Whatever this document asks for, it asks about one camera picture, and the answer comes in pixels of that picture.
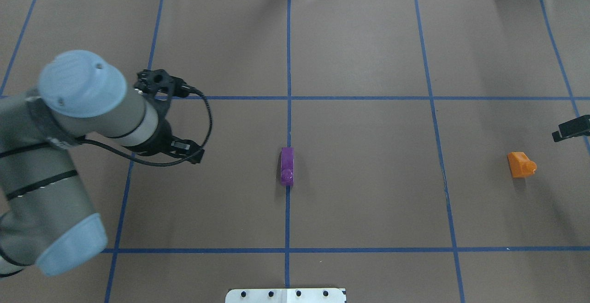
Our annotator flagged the purple trapezoid block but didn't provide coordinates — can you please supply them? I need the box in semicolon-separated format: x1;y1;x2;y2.
279;147;295;187

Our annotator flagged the orange trapezoid block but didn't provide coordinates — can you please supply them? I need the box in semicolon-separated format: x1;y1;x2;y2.
507;152;538;178

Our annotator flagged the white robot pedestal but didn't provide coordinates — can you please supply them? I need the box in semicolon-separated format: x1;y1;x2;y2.
225;288;347;303

